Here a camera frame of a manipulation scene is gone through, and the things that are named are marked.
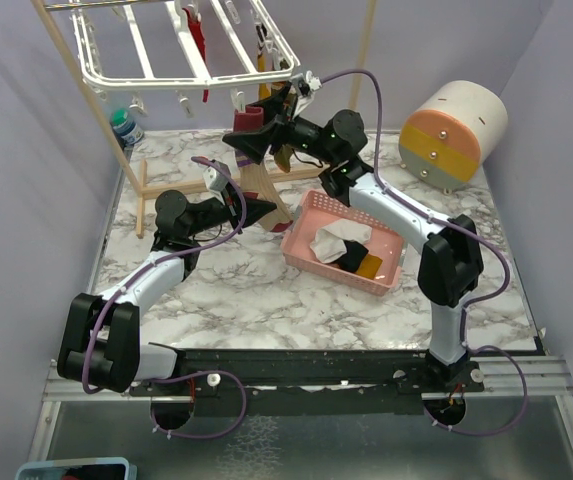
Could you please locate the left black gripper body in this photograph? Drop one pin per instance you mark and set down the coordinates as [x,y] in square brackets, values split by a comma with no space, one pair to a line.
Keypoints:
[209,213]

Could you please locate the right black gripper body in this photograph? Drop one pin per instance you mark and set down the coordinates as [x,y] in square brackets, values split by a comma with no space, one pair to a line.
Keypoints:
[299,134]

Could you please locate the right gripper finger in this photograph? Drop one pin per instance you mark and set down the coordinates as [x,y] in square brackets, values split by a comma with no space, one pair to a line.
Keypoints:
[277,104]
[253,144]

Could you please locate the maroon beige purple-striped sock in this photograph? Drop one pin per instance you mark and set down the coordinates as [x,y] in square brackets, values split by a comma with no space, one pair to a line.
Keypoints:
[255,180]

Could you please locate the white sock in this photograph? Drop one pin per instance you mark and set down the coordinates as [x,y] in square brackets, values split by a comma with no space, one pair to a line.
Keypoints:
[328,243]

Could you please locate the black sock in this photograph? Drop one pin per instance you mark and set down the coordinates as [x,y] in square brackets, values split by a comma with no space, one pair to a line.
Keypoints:
[352,259]

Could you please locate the mustard striped-cuff sock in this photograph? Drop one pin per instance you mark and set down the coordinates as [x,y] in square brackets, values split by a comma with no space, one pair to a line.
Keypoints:
[369,267]

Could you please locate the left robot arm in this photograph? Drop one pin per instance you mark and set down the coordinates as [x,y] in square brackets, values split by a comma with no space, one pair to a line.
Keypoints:
[101,346]

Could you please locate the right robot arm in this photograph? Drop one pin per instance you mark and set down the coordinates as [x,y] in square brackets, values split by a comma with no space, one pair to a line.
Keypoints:
[450,257]

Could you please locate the white plastic clip hanger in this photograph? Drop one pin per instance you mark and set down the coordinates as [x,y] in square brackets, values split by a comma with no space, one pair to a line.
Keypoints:
[286,61]

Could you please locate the olive striped sock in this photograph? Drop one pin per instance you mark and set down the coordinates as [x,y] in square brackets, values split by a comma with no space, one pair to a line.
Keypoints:
[282,158]

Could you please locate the pink plastic basket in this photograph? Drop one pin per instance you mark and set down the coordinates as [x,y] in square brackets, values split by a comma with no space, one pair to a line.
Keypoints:
[315,210]

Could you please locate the red patterned sock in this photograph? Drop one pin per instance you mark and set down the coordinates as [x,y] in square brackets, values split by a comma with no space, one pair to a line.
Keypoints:
[195,28]

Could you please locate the teal lidded jar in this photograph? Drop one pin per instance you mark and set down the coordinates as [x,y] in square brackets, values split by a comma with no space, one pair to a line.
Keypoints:
[125,127]

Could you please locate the white round drawer cabinet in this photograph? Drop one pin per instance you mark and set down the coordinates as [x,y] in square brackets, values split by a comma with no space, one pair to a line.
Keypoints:
[445,141]

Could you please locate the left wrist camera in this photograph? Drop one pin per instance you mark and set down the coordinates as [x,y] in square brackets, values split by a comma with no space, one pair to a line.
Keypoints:
[216,176]

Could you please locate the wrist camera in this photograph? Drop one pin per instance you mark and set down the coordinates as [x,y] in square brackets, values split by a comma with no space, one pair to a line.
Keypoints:
[216,176]
[304,85]

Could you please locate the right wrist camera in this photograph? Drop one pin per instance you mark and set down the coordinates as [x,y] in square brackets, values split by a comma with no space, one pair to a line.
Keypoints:
[304,85]

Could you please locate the wooden clothes rack frame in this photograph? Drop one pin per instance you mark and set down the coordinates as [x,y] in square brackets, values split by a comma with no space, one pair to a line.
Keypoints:
[60,29]

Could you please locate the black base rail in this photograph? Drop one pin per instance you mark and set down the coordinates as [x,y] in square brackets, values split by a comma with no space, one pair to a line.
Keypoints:
[309,382]

